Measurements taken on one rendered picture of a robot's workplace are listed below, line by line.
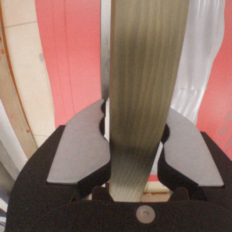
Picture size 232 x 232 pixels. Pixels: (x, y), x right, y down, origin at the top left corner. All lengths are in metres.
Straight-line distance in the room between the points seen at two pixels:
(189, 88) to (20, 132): 0.24
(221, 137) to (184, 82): 0.13
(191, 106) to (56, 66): 0.18
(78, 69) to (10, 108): 0.11
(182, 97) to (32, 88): 0.20
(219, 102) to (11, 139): 0.30
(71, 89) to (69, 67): 0.03
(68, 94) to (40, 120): 0.07
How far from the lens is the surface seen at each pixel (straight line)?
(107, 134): 0.16
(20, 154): 0.26
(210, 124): 0.24
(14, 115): 0.22
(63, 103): 0.20
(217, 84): 0.21
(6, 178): 0.33
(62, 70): 0.18
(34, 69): 0.20
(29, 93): 0.21
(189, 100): 0.19
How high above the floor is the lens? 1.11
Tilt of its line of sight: 57 degrees down
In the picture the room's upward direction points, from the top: 175 degrees counter-clockwise
